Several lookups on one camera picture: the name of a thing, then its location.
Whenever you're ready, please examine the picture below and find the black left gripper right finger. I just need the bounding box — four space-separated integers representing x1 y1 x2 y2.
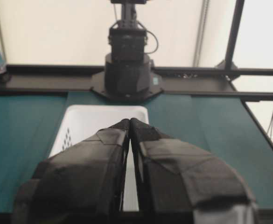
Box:
129 118 259 224

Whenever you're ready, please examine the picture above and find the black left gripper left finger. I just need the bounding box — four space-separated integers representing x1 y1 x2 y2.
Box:
11 119 130 224

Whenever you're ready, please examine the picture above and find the black metal frame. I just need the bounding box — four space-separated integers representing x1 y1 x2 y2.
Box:
0 0 273 104

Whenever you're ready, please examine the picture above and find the white plastic basket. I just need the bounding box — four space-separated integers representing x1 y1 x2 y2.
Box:
49 105 149 212

